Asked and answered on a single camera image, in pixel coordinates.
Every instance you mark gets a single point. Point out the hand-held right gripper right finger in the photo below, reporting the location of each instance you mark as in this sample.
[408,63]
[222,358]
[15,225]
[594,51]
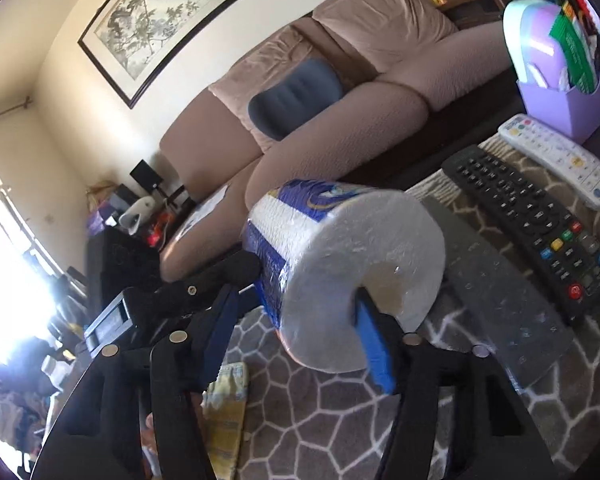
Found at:
[377,355]

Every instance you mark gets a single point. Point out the framed ink painting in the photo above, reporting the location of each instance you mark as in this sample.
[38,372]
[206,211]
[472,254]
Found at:
[155,25]

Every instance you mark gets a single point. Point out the white curved device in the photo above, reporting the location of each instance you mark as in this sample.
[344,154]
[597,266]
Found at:
[139,210]

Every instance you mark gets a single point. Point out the black speaker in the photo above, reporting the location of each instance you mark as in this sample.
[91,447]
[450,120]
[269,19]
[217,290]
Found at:
[145,175]

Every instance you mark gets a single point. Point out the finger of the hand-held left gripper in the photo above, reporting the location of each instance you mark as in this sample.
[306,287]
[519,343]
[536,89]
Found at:
[195,290]

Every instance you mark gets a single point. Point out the white remote control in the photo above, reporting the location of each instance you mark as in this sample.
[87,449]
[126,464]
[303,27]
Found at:
[550,147]

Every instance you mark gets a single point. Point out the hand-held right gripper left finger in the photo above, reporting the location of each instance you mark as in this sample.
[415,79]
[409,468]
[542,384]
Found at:
[222,330]

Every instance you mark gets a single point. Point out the curtain rod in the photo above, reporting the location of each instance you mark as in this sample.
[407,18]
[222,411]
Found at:
[5,112]

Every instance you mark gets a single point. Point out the paper towel roll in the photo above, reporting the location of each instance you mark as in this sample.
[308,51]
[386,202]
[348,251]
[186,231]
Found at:
[330,260]

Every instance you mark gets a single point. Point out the lavender white rounded case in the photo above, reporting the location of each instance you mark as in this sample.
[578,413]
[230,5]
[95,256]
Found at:
[530,35]

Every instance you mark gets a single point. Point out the blue-grey cushion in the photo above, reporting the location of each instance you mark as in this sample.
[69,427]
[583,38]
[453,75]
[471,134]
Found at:
[295,95]

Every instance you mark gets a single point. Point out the dark blue box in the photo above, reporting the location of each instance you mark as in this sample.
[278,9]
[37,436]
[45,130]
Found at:
[120,265]

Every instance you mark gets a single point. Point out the pile of clothes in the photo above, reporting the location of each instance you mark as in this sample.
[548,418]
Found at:
[10,410]

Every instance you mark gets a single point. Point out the grey remote in plastic wrap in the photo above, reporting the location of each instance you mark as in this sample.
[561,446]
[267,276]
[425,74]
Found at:
[500,310]

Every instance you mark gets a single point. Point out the purple desk holder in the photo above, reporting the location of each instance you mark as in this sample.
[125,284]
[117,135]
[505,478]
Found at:
[560,115]

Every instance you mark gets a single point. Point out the papers on sofa seat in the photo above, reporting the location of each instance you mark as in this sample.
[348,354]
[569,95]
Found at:
[205,210]

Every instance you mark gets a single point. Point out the purple packets stack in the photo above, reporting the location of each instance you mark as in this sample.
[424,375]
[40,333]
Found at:
[100,217]

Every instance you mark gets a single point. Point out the pink sofa pillow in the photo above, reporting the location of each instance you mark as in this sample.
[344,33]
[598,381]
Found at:
[380,15]
[250,75]

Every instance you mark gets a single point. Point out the pink fabric sofa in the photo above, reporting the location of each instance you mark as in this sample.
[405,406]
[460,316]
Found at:
[380,110]

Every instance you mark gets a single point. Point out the black remote control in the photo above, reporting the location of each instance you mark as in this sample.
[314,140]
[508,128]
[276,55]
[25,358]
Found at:
[530,210]

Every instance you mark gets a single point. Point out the green packet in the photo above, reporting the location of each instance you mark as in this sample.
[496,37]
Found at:
[575,50]

